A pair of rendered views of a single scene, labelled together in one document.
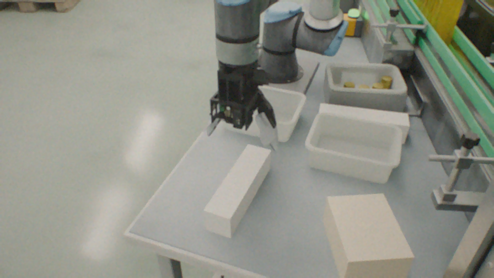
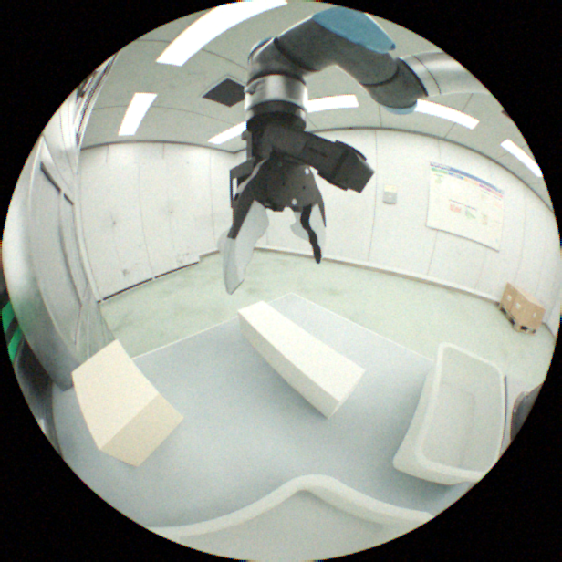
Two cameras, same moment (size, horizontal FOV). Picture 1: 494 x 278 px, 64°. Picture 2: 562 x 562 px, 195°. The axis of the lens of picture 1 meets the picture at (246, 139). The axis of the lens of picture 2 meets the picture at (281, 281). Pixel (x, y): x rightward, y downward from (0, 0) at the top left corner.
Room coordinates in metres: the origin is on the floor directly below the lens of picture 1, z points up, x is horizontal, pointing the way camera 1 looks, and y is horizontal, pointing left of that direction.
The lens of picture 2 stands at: (0.74, -0.16, 0.99)
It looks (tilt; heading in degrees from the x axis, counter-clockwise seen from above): 24 degrees down; 118
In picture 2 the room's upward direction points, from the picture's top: straight up
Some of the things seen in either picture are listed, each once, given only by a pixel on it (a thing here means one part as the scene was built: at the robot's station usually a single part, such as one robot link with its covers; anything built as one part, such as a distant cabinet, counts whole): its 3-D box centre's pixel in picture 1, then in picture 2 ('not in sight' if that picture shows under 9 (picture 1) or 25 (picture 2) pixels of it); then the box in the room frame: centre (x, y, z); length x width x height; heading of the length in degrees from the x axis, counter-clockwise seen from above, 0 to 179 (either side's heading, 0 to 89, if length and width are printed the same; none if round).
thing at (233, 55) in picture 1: (239, 47); (274, 104); (0.64, 0.01, 1.13); 0.08 x 0.08 x 0.05
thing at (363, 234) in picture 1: (363, 237); (119, 399); (0.51, -0.23, 0.79); 0.16 x 0.12 x 0.07; 4
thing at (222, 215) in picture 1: (240, 187); (288, 349); (0.66, 0.01, 0.78); 0.24 x 0.06 x 0.06; 157
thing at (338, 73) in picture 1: (362, 87); not in sight; (1.08, -0.36, 0.80); 0.22 x 0.17 x 0.09; 85
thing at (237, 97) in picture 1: (236, 90); (271, 163); (0.64, 0.02, 1.05); 0.09 x 0.08 x 0.12; 159
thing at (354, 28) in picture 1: (350, 25); not in sight; (1.62, -0.44, 0.79); 0.07 x 0.07 x 0.07; 85
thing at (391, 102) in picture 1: (370, 90); not in sight; (1.08, -0.39, 0.79); 0.27 x 0.17 x 0.08; 85
